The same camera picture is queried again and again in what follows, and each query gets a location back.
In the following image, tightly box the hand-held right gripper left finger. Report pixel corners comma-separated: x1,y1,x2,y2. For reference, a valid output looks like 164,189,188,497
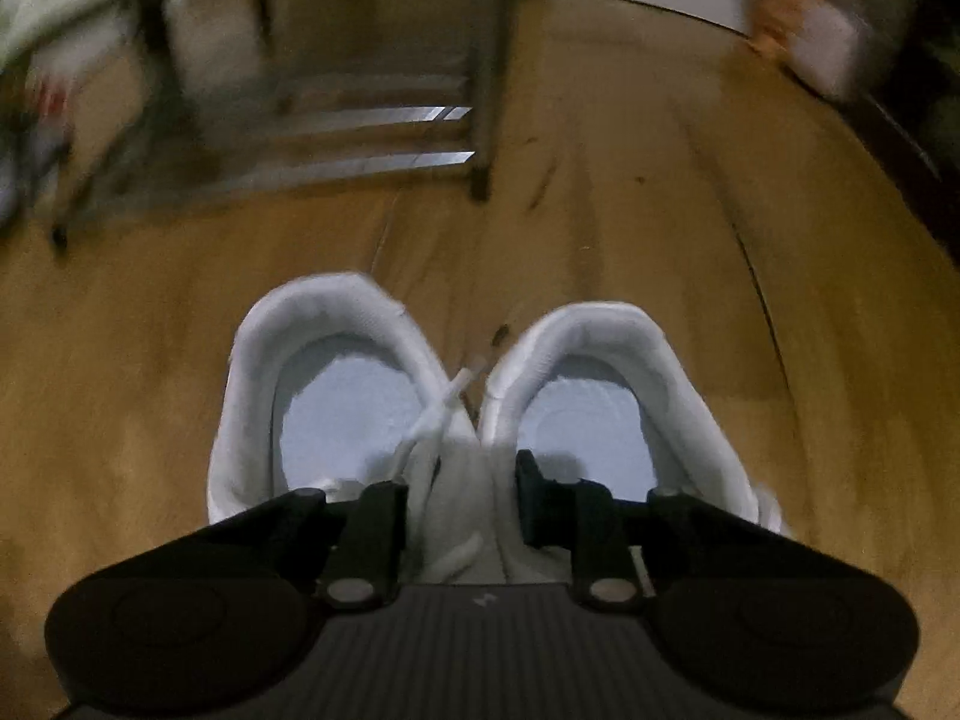
187,481,410,607

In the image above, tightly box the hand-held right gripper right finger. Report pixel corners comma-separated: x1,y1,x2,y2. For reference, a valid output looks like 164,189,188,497
514,450,781,608

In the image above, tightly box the white strap sneaker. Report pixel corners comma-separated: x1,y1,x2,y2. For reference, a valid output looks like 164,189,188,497
450,302,788,586
206,272,481,586

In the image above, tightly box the metal shoe rack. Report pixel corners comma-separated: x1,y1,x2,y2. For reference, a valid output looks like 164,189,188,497
51,0,520,250

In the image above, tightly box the dark wooden cabinet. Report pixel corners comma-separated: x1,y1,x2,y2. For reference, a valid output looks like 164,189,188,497
862,37,960,192

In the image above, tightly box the pale pink bag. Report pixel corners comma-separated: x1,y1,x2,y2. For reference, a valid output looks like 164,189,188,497
787,0,887,104

